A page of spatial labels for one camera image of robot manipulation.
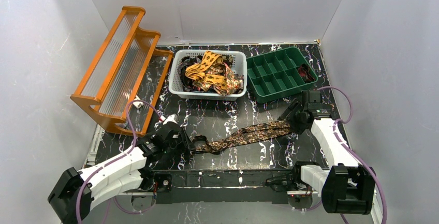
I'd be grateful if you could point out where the black brown floral tie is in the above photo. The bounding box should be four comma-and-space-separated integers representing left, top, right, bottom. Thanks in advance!
191, 121, 293, 154

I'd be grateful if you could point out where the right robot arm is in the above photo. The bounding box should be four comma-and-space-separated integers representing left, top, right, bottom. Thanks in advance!
265, 90, 375, 215

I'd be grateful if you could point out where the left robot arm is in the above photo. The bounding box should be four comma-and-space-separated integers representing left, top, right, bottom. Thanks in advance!
48, 122, 193, 223

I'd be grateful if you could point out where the rolled dark red tie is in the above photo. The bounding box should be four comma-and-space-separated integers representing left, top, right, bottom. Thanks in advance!
297, 64, 315, 83

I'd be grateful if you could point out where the green compartment tray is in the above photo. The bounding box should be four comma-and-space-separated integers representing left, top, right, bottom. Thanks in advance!
246, 47, 318, 103

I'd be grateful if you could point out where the flamingo patterned tie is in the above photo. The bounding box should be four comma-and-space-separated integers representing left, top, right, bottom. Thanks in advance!
220, 64, 244, 95

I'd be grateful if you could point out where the white plastic basket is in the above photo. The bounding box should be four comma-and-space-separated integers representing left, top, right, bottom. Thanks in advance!
169, 49, 247, 101

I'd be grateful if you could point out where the yellow patterned tie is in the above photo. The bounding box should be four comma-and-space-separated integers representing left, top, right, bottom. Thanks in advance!
185, 51, 228, 95

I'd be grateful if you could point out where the orange wooden rack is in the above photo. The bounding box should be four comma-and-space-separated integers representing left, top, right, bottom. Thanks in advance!
70, 6, 173, 136

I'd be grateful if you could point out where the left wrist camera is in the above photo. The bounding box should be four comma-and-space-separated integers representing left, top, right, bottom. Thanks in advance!
159, 114, 179, 125

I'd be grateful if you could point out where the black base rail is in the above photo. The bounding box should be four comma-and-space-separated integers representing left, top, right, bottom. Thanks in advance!
154, 169, 306, 204

